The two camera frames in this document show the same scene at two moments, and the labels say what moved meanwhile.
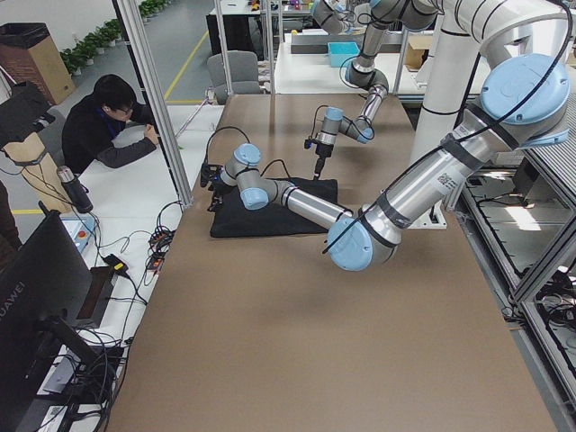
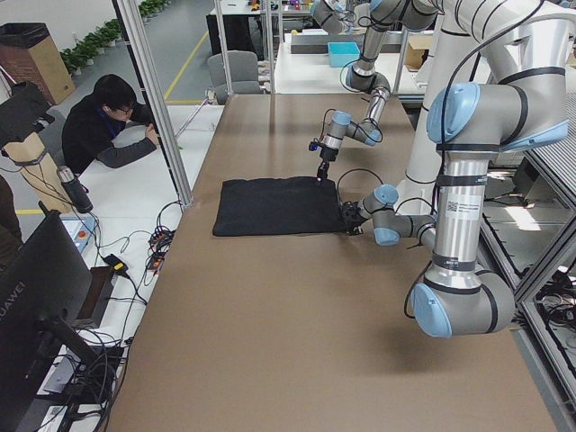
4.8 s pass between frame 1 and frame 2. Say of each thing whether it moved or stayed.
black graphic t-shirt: stayed
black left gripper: moved
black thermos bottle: stayed
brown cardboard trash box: stayed
